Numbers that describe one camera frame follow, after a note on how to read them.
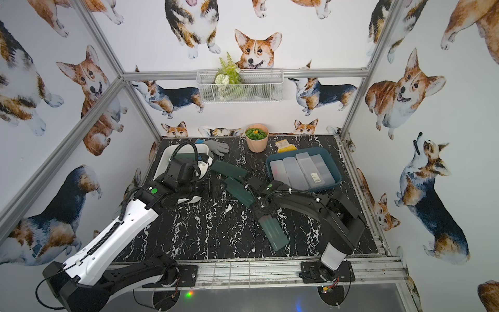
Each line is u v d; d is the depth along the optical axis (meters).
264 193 0.62
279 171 0.99
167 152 1.07
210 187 0.63
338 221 0.45
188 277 0.73
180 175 0.53
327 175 0.99
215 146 1.11
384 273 0.75
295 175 0.98
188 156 1.23
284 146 1.17
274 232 0.82
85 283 0.38
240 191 0.98
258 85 0.92
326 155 1.04
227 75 0.82
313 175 0.95
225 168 1.07
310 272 0.73
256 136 1.06
